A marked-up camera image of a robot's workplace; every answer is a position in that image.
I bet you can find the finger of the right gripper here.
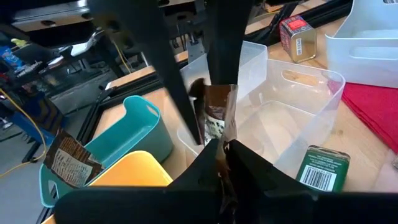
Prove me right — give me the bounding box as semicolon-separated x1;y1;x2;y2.
206;0;253;86
88;0;203;146

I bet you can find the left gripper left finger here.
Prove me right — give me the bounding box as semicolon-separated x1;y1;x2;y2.
167;139;221;187

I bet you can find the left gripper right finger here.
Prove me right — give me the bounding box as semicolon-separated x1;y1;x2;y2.
228;139;318;200

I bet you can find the brown spice pouch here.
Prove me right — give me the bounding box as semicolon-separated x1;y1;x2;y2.
188;77;239;224
43;127;105;189

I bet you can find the green spice tin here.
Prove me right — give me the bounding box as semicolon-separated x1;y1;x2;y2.
295;144;351;193

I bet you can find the red patterned spice tin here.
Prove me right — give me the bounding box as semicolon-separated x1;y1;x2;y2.
279;14;317;64

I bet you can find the silver mounting plate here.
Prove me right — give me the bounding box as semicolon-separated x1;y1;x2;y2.
185;39;208;63

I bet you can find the yellow plastic bin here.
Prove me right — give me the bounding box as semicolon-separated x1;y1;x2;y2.
42;150;174;224

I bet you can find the teal plastic bin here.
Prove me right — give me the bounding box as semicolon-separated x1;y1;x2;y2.
39;95;174;208

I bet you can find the red cloth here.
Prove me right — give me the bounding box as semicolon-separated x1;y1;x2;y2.
326;79;398;156

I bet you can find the white plastic bin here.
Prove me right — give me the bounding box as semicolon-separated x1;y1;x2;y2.
325;0;398;90

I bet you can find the yellow cable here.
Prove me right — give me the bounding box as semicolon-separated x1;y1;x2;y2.
0;88;47;180

